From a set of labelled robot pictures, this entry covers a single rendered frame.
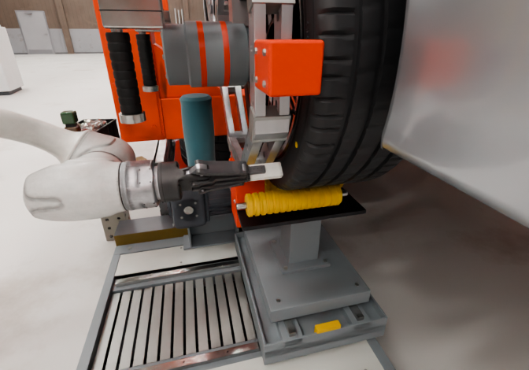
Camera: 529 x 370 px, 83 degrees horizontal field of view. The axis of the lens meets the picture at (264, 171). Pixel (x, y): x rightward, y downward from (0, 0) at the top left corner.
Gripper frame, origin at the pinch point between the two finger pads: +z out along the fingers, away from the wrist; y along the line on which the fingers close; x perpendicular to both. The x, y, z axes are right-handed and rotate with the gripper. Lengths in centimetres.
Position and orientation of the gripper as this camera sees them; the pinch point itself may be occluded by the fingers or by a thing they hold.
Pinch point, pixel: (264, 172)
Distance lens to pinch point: 59.9
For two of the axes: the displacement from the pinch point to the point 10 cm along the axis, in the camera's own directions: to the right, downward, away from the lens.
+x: -1.7, -9.3, 3.3
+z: 9.7, -1.0, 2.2
